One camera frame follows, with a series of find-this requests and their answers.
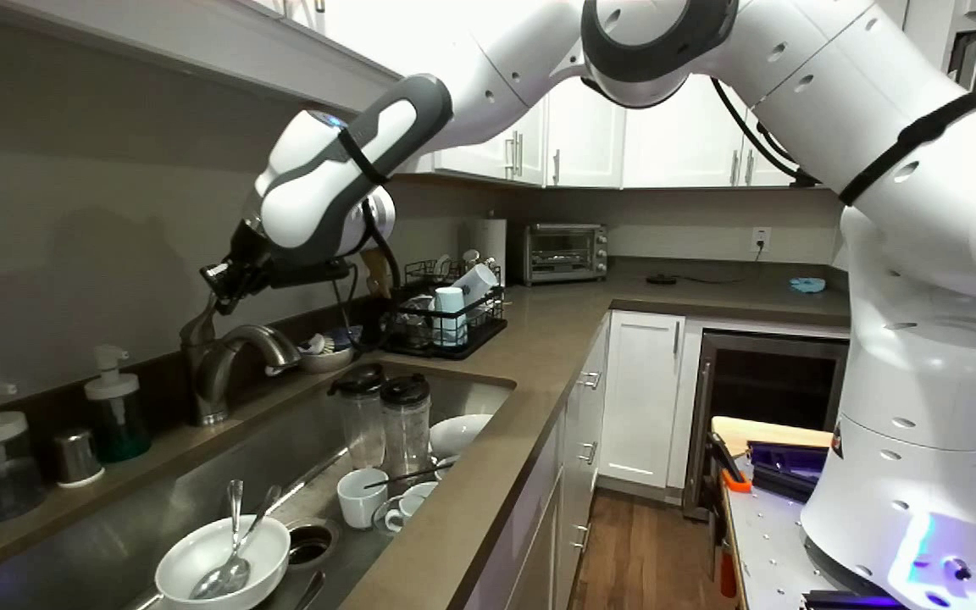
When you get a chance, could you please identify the silver toaster oven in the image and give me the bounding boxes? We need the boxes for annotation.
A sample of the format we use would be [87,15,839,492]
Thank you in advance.
[520,219,613,284]

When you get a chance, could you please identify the wooden board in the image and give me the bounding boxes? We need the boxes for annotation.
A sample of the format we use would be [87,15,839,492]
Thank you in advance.
[708,414,837,458]

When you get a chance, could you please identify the white mug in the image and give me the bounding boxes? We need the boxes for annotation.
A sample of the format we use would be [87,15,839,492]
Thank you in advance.
[333,465,392,532]

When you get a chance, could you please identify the light blue cup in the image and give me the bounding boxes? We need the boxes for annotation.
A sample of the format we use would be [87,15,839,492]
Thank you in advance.
[429,284,472,347]

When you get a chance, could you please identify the white base cabinet door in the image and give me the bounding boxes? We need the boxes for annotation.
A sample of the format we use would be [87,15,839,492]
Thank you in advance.
[599,309,688,492]

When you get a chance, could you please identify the stainless steel sink basin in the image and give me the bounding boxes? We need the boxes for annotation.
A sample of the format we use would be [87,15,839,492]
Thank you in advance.
[0,359,520,610]

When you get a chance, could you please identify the black wire dish rack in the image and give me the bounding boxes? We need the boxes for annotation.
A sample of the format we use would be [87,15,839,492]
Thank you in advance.
[365,280,513,363]

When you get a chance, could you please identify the orange black clamp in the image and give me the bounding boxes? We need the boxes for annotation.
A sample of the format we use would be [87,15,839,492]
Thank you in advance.
[711,432,759,499]

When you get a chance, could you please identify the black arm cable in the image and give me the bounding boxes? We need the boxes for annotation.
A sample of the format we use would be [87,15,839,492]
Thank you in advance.
[328,75,812,343]

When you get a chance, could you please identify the white brush holder dish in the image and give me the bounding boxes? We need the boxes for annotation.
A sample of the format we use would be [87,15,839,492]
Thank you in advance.
[295,335,356,377]

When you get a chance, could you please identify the clear jar black lid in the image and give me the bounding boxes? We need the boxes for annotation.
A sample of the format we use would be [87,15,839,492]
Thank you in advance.
[328,363,391,466]
[378,368,435,477]

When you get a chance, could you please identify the white bowl with spoon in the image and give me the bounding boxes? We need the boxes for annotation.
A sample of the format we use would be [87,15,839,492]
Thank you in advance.
[154,515,295,610]

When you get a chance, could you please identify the black glass door appliance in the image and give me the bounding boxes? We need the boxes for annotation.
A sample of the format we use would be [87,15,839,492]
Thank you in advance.
[686,327,855,512]

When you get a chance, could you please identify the small metal cup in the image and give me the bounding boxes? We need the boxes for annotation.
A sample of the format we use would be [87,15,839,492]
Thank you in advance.
[52,425,110,492]

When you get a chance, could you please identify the white plastic container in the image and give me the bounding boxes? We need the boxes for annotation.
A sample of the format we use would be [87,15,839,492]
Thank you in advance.
[451,260,506,316]

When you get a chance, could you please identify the white shallow bowl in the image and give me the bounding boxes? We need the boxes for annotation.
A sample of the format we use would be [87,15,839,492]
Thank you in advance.
[428,411,499,459]

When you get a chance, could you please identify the metal spoon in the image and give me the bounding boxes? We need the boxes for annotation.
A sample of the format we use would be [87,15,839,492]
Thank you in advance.
[189,475,259,604]

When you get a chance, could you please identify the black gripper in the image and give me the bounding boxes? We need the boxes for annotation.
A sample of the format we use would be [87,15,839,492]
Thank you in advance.
[199,212,287,326]

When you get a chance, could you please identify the white cabinet above sink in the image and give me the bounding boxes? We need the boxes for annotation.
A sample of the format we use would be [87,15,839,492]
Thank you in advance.
[0,0,403,116]

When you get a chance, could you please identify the small white cup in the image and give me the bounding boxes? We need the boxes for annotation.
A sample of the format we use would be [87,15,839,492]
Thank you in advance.
[382,477,442,536]

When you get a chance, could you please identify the grey robot mounting table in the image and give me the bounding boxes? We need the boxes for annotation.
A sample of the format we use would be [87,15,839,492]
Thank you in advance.
[717,484,976,610]

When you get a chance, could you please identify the green soap pump dispenser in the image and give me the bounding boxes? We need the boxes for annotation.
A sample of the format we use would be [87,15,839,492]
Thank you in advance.
[80,343,157,466]

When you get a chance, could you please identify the steel kitchen faucet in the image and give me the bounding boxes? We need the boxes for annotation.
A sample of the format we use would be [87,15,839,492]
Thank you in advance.
[178,319,302,430]

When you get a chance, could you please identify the white wall cabinet doors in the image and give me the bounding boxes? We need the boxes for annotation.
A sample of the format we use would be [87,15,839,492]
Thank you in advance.
[395,65,848,191]

